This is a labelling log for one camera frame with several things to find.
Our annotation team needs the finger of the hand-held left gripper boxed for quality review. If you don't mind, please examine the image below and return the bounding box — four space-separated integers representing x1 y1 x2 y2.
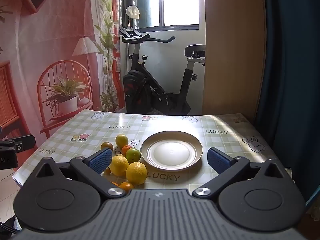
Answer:
0 134 36 153

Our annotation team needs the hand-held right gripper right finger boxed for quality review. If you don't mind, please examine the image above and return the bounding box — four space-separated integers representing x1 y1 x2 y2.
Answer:
192 147 287 198

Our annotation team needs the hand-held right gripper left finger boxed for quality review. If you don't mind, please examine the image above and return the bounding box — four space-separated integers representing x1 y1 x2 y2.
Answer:
35 147 127 198

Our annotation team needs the yellow lemon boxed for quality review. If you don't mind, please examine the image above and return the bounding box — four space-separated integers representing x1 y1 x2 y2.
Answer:
109 155 130 176
125 162 148 185

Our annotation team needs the beige round plate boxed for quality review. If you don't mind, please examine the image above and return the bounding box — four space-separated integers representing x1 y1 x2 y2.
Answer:
140 131 203 172

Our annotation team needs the yellow-green citrus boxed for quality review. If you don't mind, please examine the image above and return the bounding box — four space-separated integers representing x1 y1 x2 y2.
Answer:
115 134 129 148

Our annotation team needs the green orange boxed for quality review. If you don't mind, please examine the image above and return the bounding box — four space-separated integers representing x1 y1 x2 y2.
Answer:
125 148 141 164

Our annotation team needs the checked bunny print tablecloth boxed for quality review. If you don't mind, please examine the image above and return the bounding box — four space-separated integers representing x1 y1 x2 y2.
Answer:
12 109 293 198

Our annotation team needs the black exercise bike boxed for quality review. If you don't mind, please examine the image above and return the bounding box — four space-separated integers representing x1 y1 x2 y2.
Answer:
119 26 207 115

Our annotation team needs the wooden wardrobe panel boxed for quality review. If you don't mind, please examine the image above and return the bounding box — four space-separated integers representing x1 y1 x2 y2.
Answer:
202 0 267 117

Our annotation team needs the window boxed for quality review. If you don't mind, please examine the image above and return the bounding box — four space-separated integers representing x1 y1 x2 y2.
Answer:
121 0 200 29

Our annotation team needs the printed wall cloth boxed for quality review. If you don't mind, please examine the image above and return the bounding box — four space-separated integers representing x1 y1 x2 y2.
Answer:
0 0 122 140

